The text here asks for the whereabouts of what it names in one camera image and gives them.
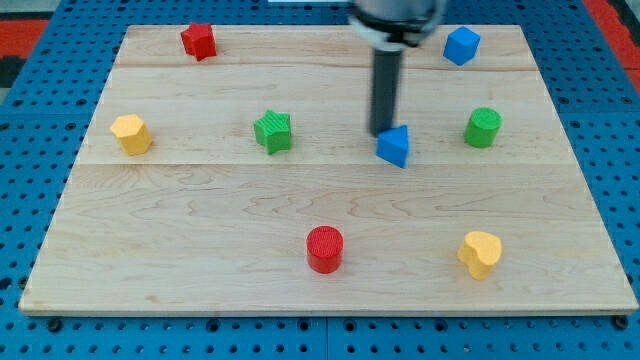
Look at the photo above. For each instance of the light wooden board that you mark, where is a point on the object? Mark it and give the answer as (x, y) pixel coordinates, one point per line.
(206, 224)

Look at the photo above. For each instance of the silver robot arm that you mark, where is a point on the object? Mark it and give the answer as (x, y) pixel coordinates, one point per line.
(390, 27)

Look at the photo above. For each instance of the green star block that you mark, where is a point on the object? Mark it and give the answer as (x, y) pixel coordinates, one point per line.
(273, 131)

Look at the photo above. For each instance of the yellow heart block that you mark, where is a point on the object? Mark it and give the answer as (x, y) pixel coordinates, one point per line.
(480, 252)

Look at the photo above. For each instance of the blue triangle block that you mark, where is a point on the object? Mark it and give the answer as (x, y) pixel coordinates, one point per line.
(393, 146)

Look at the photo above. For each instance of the red cylinder block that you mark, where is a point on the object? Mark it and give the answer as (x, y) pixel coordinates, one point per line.
(324, 245)

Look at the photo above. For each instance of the yellow hexagon block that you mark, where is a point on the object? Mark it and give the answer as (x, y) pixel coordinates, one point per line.
(132, 134)

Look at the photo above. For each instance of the blue cube block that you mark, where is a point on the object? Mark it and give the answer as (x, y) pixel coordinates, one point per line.
(461, 45)

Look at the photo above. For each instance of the green cylinder block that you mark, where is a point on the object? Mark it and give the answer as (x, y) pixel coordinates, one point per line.
(483, 125)

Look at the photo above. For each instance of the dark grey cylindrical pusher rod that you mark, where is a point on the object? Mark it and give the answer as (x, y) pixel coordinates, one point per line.
(384, 84)

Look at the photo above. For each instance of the red star block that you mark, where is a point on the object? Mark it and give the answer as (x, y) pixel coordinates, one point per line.
(199, 41)

